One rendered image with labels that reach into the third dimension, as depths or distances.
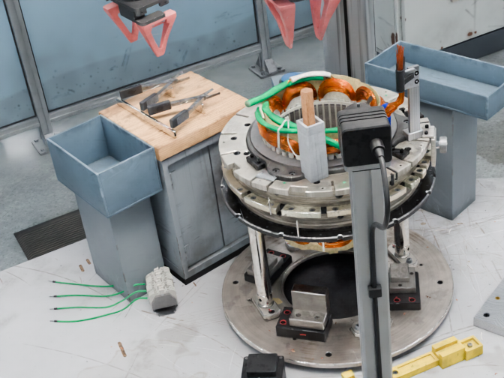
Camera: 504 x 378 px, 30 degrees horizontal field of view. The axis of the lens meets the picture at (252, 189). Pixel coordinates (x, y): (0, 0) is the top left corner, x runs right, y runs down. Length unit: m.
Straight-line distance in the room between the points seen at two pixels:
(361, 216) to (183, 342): 0.72
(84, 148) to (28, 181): 1.99
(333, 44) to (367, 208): 0.99
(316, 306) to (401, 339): 0.14
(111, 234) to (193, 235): 0.15
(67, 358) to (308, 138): 0.58
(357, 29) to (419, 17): 1.95
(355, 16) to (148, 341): 0.73
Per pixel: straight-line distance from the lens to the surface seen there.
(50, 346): 1.60
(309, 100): 1.24
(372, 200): 0.86
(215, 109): 1.57
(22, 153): 3.80
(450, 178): 1.69
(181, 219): 1.58
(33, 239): 3.25
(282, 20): 1.16
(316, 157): 1.27
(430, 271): 1.59
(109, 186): 1.47
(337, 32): 1.83
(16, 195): 3.54
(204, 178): 1.58
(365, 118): 0.83
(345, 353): 1.45
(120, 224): 1.55
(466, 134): 1.68
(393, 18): 3.76
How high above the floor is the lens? 1.81
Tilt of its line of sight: 33 degrees down
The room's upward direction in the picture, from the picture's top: 8 degrees counter-clockwise
